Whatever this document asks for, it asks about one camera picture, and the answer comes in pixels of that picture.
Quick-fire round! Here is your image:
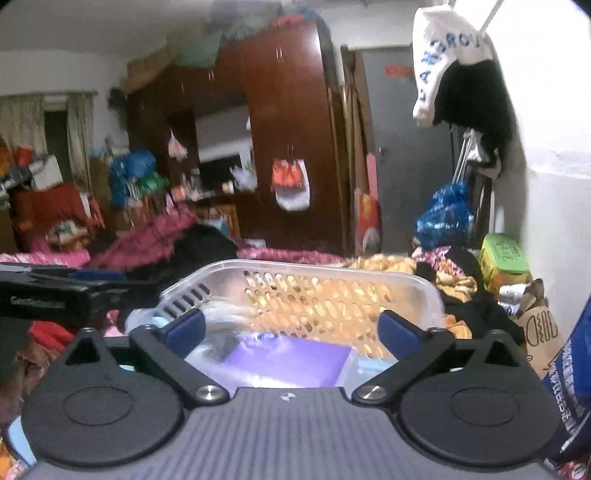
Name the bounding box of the white plastic bag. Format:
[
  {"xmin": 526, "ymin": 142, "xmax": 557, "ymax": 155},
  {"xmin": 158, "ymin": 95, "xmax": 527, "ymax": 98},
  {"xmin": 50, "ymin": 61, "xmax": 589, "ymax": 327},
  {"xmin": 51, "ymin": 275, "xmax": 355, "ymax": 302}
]
[{"xmin": 230, "ymin": 164, "xmax": 258, "ymax": 191}]

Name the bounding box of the blue plastic bag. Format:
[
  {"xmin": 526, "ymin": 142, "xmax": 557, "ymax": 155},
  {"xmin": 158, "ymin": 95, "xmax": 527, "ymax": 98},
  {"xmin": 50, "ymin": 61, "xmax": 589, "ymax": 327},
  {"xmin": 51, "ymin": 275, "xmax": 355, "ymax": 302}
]
[{"xmin": 414, "ymin": 181, "xmax": 475, "ymax": 247}]

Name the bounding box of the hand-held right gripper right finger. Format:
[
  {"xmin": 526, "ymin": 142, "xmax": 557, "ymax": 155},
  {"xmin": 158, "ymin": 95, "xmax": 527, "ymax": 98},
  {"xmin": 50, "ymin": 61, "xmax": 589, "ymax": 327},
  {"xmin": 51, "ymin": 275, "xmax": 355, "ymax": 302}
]
[{"xmin": 352, "ymin": 310, "xmax": 528, "ymax": 407}]

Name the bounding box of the clear plastic basket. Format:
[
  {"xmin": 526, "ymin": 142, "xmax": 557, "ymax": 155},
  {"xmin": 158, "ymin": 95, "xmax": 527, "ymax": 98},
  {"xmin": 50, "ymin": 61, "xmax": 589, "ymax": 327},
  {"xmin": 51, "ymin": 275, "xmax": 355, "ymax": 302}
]
[{"xmin": 126, "ymin": 259, "xmax": 446, "ymax": 370}]

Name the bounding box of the black cloth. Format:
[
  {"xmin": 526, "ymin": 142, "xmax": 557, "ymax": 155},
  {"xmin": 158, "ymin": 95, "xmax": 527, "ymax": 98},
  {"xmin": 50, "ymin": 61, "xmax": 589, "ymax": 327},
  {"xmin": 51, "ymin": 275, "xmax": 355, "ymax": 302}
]
[{"xmin": 129, "ymin": 224, "xmax": 241, "ymax": 296}]

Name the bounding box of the black hanging garment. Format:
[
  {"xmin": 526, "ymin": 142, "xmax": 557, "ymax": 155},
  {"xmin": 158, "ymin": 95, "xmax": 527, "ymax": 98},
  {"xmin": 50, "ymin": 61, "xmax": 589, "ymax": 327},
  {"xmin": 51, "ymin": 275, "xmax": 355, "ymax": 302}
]
[{"xmin": 434, "ymin": 59, "xmax": 515, "ymax": 180}]

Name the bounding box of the red and yellow bag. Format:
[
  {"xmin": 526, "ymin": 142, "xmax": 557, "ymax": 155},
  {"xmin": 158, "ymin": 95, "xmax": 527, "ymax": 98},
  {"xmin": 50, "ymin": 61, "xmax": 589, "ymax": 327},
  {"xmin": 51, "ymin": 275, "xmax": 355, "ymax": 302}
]
[{"xmin": 356, "ymin": 187, "xmax": 383, "ymax": 254}]

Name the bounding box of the blue printed bag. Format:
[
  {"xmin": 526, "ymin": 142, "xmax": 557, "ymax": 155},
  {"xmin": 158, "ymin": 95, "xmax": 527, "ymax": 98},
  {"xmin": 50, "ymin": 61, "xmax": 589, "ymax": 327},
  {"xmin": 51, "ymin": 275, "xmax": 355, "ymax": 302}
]
[{"xmin": 541, "ymin": 300, "xmax": 591, "ymax": 467}]

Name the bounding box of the orange and white hanging bag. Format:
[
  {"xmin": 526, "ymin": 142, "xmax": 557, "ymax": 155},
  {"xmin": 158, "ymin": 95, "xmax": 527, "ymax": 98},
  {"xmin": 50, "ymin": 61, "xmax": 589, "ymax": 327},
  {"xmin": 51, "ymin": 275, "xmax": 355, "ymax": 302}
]
[{"xmin": 270, "ymin": 157, "xmax": 311, "ymax": 212}]

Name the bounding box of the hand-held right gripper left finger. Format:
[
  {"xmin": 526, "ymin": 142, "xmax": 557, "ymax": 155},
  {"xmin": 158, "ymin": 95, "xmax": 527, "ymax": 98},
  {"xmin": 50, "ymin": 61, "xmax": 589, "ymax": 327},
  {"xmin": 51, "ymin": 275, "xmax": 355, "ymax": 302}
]
[{"xmin": 63, "ymin": 308, "xmax": 230, "ymax": 410}]

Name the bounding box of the dark wooden wardrobe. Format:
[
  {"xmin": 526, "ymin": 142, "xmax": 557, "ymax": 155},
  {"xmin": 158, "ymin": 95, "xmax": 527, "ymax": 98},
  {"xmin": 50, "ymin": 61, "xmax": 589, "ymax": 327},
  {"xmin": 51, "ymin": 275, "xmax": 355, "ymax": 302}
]
[{"xmin": 122, "ymin": 18, "xmax": 349, "ymax": 254}]

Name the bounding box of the brown paper bag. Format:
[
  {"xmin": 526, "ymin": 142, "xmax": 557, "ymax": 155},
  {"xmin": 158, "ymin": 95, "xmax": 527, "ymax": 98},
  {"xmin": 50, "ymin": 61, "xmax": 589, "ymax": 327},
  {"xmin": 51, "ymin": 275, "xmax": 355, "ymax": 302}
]
[{"xmin": 513, "ymin": 278, "xmax": 560, "ymax": 379}]

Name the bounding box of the white hooded garment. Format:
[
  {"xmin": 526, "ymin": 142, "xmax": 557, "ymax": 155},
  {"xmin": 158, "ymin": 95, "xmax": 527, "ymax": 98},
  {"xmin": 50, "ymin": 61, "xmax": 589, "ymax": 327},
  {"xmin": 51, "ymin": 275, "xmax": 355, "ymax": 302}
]
[{"xmin": 412, "ymin": 6, "xmax": 495, "ymax": 128}]

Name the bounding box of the red cloth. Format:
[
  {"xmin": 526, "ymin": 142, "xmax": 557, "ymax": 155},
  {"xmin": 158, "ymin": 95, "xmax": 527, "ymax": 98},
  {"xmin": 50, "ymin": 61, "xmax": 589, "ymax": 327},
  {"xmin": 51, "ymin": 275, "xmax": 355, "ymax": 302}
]
[{"xmin": 11, "ymin": 182, "xmax": 105, "ymax": 245}]

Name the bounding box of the patterned curtain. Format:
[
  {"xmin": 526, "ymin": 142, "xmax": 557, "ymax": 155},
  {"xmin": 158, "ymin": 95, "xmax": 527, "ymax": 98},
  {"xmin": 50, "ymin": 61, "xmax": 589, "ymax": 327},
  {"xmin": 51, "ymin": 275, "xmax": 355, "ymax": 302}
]
[{"xmin": 0, "ymin": 92, "xmax": 95, "ymax": 185}]

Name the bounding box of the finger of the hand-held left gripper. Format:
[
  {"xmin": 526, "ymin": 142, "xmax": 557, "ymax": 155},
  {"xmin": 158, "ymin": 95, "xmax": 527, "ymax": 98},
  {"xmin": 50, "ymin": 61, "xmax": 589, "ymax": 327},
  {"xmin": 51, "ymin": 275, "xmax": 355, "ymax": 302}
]
[{"xmin": 69, "ymin": 268, "xmax": 129, "ymax": 283}]

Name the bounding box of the green bundle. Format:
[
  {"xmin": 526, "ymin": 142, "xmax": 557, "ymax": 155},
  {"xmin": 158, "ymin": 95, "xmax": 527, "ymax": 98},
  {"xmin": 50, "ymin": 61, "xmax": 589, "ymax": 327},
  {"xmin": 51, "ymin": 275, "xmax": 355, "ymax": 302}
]
[{"xmin": 173, "ymin": 28, "xmax": 222, "ymax": 69}]

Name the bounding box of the blue bundle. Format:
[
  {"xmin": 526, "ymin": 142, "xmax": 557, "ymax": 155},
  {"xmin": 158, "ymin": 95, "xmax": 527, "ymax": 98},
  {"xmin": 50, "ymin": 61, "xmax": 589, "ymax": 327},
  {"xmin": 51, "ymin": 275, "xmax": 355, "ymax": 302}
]
[{"xmin": 108, "ymin": 148, "xmax": 158, "ymax": 208}]

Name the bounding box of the grey door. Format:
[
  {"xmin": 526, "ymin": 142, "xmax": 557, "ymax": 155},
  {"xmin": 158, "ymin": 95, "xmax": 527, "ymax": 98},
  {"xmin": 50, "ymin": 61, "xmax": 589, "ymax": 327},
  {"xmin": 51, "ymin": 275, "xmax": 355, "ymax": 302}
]
[{"xmin": 358, "ymin": 46, "xmax": 462, "ymax": 254}]

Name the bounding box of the pink quilted blanket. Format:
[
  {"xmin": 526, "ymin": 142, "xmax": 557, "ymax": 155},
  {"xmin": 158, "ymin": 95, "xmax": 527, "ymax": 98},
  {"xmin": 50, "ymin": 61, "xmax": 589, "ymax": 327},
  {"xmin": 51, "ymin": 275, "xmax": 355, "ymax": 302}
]
[{"xmin": 0, "ymin": 207, "xmax": 347, "ymax": 273}]

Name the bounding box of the green box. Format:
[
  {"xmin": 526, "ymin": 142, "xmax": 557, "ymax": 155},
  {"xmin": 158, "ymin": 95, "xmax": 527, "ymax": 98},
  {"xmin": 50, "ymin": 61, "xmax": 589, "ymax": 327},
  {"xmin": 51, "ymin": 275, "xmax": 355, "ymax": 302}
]
[{"xmin": 478, "ymin": 233, "xmax": 531, "ymax": 294}]

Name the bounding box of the yellow patterned blanket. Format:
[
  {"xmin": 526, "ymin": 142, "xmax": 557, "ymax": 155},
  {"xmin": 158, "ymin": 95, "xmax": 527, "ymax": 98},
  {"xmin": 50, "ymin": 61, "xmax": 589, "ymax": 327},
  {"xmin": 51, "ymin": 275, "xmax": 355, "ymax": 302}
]
[{"xmin": 344, "ymin": 253, "xmax": 478, "ymax": 303}]

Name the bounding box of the purple cloth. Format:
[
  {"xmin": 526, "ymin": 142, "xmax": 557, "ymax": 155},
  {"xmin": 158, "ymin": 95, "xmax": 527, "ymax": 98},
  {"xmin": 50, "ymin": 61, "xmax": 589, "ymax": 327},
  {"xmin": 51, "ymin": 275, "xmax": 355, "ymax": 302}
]
[{"xmin": 217, "ymin": 335, "xmax": 354, "ymax": 389}]

